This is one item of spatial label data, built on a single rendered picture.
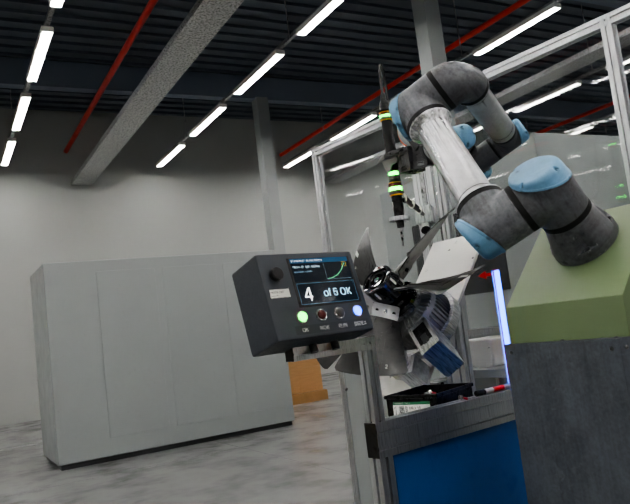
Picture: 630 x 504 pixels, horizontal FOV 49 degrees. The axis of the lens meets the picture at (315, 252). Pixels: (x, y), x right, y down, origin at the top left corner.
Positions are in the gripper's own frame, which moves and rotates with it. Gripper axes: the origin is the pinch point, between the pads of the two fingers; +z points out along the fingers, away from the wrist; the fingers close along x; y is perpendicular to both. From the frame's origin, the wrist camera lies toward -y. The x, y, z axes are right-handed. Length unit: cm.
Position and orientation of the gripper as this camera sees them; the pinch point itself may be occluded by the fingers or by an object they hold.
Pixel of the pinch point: (385, 159)
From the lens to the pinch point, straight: 232.6
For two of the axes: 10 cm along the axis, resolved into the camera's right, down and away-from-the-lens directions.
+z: -6.0, 1.6, 7.8
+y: 1.2, 9.9, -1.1
